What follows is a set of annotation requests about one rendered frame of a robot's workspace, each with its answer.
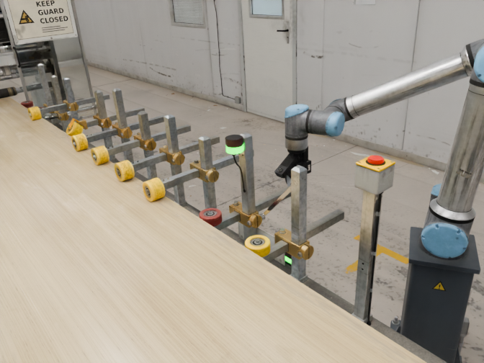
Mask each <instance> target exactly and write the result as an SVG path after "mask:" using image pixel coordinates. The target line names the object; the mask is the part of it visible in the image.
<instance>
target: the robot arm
mask: <svg viewBox="0 0 484 363"><path fill-rule="evenodd" d="M468 76H470V81H469V84H470V85H469V88H468V90H467V95H466V98H465V103H464V106H463V108H462V113H461V116H460V121H459V124H458V126H457V131H456V134H455V137H454V142H453V144H452V149H451V152H450V155H449V159H448V162H447V167H446V170H445V172H444V177H443V180H442V183H441V184H436V185H434V186H433V188H432V191H431V198H430V203H429V208H428V212H427V215H426V219H425V223H424V226H423V230H422V232H421V235H420V236H419V239H418V245H419V247H420V249H421V250H422V251H423V252H425V253H426V254H428V255H429V256H433V257H434V258H438V259H443V260H458V259H463V258H465V257H466V255H468V251H469V241H468V238H469V234H470V230H471V227H472V224H473V221H474V219H475V215H476V212H475V210H474V209H473V207H472V204H473V201H474V199H475V194H476V191H477V189H478V185H479V183H480V179H481V176H482V174H483V170H484V39H481V40H477V41H475V42H472V43H470V44H468V45H465V46H464V48H463V49H462V51H461V52H460V53H457V54H455V55H452V56H449V57H448V58H445V59H442V60H439V61H437V62H435V63H432V64H429V65H427V66H424V67H422V68H419V69H417V70H414V71H411V72H410V73H407V74H404V75H402V76H399V77H397V78H395V79H392V80H389V81H386V82H385V83H382V84H379V85H377V86H374V87H372V88H370V89H367V90H364V91H361V92H359V93H357V94H354V95H352V96H350V97H345V98H343V99H336V100H334V101H332V102H331V103H330V104H329V105H328V106H327V107H326V108H325V109H324V110H323V111H321V110H312V109H309V106H308V105H306V104H294V105H291V106H289V107H287V108H286V109H285V114H284V122H285V148H286V149H287V151H288V152H289V154H288V155H287V157H286V158H285V159H284V160H283V162H281V164H280V165H279V166H278V167H277V169H276V170H275V171H274V173H275V174H276V175H277V176H278V177H281V178H285V181H286V183H287V186H288V187H290V186H291V169H293V168H294V167H296V166H299V165H300V166H303V167H305V168H306V169H307V170H308V165H310V170H309V171H308V172H307V174H309V173H310V172H311V160H308V133H310V134H316V135H328V136H331V137H333V136H339V135H340V134H341V133H342V131H343V129H344V123H345V122H347V121H350V120H353V119H355V118H357V117H359V116H361V115H365V114H367V113H369V112H373V111H375V110H377V109H381V108H383V107H386V106H389V105H391V104H394V103H397V102H400V101H403V100H405V99H408V98H411V97H414V96H416V95H419V94H422V93H424V92H427V91H431V90H432V89H436V88H439V87H440V86H444V85H447V84H450V83H452V82H454V81H458V80H460V79H463V78H466V77H468Z"/></svg>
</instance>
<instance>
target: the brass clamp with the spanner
mask: <svg viewBox="0 0 484 363"><path fill-rule="evenodd" d="M238 203H239V205H238V206H234V205H233V204H232V205H229V212H230V213H232V212H234V211H235V212H237V213H239V214H240V221H239V222H240V223H241V224H243V225H245V226H246V227H248V228H250V227H253V228H258V227H259V226H260V225H261V222H262V217H261V216H260V215H259V212H258V211H256V212H253V213H251V214H250V215H248V214H246V213H244V212H243V209H242V203H241V202H238Z"/></svg>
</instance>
